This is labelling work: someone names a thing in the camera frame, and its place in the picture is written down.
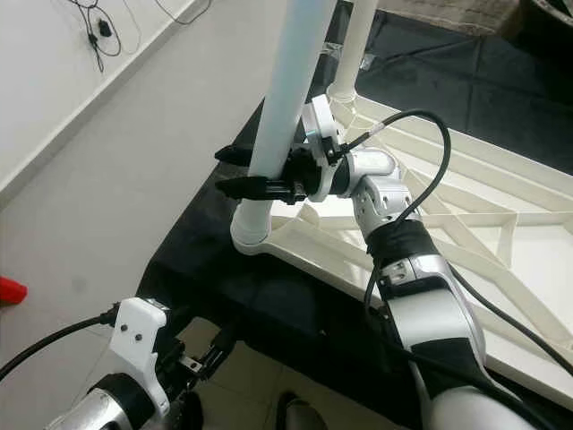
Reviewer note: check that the black robot foot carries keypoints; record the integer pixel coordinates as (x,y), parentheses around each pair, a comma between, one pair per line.
(300,412)

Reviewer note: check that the white plastic table top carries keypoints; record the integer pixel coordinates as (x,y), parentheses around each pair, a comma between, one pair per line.
(322,260)

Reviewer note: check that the black power adapter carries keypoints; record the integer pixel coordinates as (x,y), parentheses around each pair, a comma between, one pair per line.
(105,29)

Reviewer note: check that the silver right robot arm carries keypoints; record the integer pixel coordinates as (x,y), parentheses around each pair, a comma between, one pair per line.
(380,193)

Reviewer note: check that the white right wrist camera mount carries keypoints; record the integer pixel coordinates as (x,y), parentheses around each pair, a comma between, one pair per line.
(322,125)

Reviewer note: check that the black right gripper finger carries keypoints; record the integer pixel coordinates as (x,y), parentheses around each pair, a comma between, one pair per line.
(235,156)
(251,189)

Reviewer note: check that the black tablecloth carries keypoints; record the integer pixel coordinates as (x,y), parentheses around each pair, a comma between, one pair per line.
(215,287)

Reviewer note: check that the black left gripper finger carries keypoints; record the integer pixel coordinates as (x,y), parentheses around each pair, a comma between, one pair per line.
(220,348)

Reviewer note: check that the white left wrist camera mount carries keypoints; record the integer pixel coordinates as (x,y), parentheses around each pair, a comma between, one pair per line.
(143,327)

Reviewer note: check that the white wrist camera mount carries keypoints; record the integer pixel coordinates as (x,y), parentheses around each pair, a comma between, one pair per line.
(322,125)
(143,327)

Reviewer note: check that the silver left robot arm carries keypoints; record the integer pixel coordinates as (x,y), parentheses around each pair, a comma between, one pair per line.
(81,417)

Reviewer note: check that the red stool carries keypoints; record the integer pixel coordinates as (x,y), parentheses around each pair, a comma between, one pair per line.
(13,291)

